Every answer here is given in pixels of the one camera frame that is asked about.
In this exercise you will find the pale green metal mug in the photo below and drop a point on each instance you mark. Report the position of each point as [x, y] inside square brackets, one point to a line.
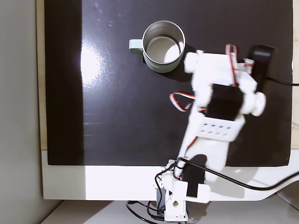
[161, 67]

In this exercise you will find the black table mat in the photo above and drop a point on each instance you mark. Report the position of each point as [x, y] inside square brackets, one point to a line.
[116, 116]

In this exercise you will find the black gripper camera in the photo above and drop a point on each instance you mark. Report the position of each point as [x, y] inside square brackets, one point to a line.
[262, 60]

